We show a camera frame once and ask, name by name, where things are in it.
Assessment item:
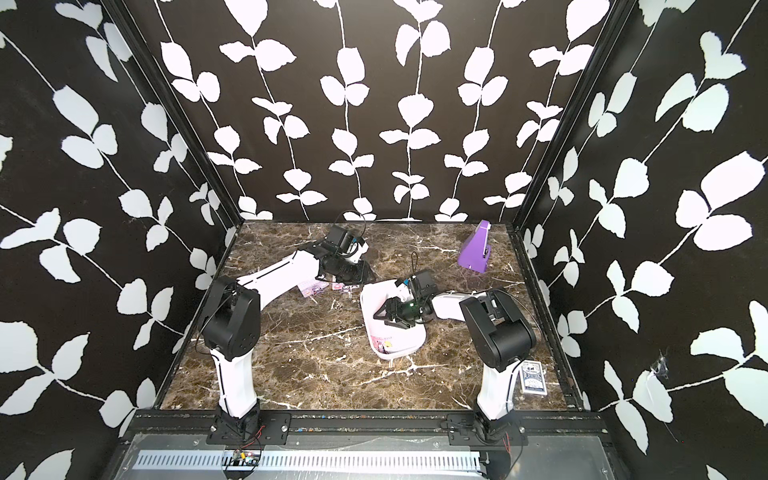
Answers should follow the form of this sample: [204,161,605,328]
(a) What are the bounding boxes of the purple sticker sheet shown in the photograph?
[297,280,329,298]

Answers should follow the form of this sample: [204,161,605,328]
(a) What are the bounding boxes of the purple plastic stand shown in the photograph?
[457,220,491,273]

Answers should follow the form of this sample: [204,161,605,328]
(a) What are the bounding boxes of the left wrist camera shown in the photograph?
[324,224,366,258]

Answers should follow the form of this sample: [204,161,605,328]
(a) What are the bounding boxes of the white perforated cable duct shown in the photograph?
[129,450,482,474]

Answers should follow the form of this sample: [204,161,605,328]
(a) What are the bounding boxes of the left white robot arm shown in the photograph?
[201,237,375,419]

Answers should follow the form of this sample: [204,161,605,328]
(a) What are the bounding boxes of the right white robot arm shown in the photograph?
[360,270,537,421]

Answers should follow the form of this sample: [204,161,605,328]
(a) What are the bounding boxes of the small circuit board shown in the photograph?
[224,450,261,469]

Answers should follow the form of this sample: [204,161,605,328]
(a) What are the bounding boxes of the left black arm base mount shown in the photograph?
[206,409,292,448]

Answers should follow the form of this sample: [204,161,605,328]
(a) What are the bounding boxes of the blue playing card box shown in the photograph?
[519,360,548,396]

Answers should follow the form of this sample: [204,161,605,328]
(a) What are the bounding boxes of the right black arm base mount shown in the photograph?
[440,411,528,449]

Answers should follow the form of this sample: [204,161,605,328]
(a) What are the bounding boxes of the white plastic storage box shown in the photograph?
[360,280,427,361]

